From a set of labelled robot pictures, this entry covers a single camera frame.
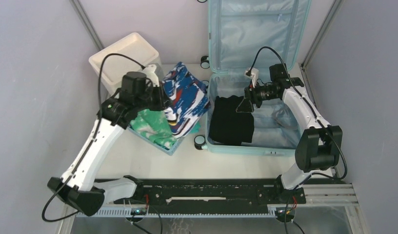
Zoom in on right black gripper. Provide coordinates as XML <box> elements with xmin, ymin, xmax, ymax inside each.
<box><xmin>237</xmin><ymin>79</ymin><xmax>279</xmax><ymax>113</ymax></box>

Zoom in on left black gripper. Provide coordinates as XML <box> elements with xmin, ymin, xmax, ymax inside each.
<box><xmin>134</xmin><ymin>80</ymin><xmax>172</xmax><ymax>112</ymax></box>

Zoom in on green white patterned cloth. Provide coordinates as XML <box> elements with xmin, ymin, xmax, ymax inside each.
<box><xmin>129</xmin><ymin>109</ymin><xmax>177</xmax><ymax>148</ymax></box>

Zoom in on black garment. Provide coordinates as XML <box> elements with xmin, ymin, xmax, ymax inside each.
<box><xmin>209</xmin><ymin>96</ymin><xmax>255</xmax><ymax>146</ymax></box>

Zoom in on dark blue patterned clothing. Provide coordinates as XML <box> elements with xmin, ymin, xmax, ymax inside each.
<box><xmin>162</xmin><ymin>62</ymin><xmax>210</xmax><ymax>138</ymax></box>

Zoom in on white three-drawer storage cabinet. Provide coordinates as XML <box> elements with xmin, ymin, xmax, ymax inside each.
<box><xmin>88</xmin><ymin>32</ymin><xmax>162</xmax><ymax>95</ymax></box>

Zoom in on light blue perforated plastic basket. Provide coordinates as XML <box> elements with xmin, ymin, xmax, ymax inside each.
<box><xmin>127</xmin><ymin>127</ymin><xmax>184</xmax><ymax>156</ymax></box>

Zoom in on light blue hard-shell suitcase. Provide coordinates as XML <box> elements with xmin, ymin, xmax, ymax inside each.
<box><xmin>205</xmin><ymin>0</ymin><xmax>311</xmax><ymax>157</ymax></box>

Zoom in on teal garment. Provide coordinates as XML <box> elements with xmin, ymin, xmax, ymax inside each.
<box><xmin>189</xmin><ymin>121</ymin><xmax>201</xmax><ymax>134</ymax></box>

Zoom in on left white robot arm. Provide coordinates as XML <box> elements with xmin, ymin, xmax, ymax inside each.
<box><xmin>47</xmin><ymin>69</ymin><xmax>170</xmax><ymax>216</ymax></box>

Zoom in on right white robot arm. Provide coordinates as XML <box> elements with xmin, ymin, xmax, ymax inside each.
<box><xmin>237</xmin><ymin>64</ymin><xmax>342</xmax><ymax>203</ymax></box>

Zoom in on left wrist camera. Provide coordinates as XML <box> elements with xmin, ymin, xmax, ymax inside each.
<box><xmin>142</xmin><ymin>63</ymin><xmax>164</xmax><ymax>87</ymax></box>

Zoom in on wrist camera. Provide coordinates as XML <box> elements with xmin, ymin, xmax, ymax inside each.
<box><xmin>142</xmin><ymin>63</ymin><xmax>164</xmax><ymax>87</ymax></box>
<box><xmin>244</xmin><ymin>67</ymin><xmax>259</xmax><ymax>88</ymax></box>

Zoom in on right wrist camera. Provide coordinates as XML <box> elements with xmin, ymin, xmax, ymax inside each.
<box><xmin>244</xmin><ymin>67</ymin><xmax>259</xmax><ymax>88</ymax></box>

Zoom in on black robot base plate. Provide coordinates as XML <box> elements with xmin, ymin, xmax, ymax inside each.
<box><xmin>113</xmin><ymin>178</ymin><xmax>306</xmax><ymax>215</ymax></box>

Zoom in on aluminium frame rails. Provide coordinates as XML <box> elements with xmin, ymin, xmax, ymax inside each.
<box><xmin>57</xmin><ymin>184</ymin><xmax>368</xmax><ymax>234</ymax></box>

